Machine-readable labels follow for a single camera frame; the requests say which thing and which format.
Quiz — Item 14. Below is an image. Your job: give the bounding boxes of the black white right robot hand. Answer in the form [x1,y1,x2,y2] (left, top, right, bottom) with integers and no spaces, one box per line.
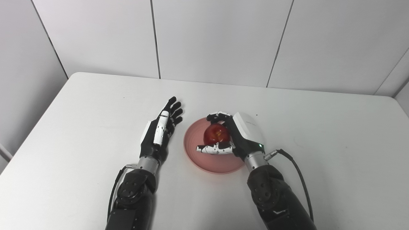
[196,111,266,162]

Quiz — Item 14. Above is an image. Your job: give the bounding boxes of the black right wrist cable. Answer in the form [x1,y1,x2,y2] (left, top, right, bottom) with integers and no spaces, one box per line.
[264,149,314,223]

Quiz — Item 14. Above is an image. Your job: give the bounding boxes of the pink round plate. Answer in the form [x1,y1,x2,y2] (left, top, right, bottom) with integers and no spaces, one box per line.
[183,117,246,174]

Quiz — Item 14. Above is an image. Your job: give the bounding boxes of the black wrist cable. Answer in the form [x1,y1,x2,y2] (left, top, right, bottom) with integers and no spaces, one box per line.
[108,164,138,221]
[264,149,314,223]

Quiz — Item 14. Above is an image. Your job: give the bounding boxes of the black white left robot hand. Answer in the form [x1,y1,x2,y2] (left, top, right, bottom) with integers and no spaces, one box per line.
[139,96,184,165]

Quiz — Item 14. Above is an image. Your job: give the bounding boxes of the red apple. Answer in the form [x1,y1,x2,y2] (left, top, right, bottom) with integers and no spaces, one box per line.
[204,124,230,146]

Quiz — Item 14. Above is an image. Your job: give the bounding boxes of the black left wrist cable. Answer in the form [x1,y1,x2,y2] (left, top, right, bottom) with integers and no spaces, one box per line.
[108,164,138,221]

